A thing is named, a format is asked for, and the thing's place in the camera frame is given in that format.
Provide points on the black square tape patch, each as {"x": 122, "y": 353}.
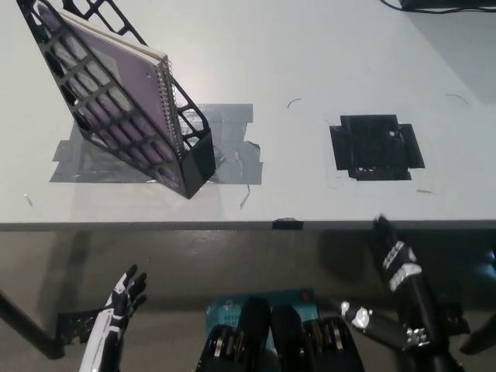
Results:
{"x": 374, "y": 149}

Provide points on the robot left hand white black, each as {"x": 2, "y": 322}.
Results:
{"x": 106, "y": 325}

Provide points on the small black tape strip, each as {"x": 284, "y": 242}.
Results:
{"x": 287, "y": 223}

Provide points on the robot torso black ribbed blocks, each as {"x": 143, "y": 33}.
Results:
{"x": 286, "y": 341}

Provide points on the grey duct tape patch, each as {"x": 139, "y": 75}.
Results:
{"x": 236, "y": 162}

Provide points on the teal cardboard box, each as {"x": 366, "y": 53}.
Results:
{"x": 228, "y": 308}

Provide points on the purple spiral notebook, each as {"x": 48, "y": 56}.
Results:
{"x": 128, "y": 73}

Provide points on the black table leg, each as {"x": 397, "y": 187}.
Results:
{"x": 27, "y": 325}
{"x": 480, "y": 337}

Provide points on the robot right hand black silver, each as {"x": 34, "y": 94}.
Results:
{"x": 420, "y": 298}

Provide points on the black lattice magazine holder shelf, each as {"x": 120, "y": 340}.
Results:
{"x": 197, "y": 162}

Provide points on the dark flat device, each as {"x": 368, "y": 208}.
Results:
{"x": 445, "y": 3}

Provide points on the black floor tape patch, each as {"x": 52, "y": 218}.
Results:
{"x": 73, "y": 325}
{"x": 457, "y": 315}

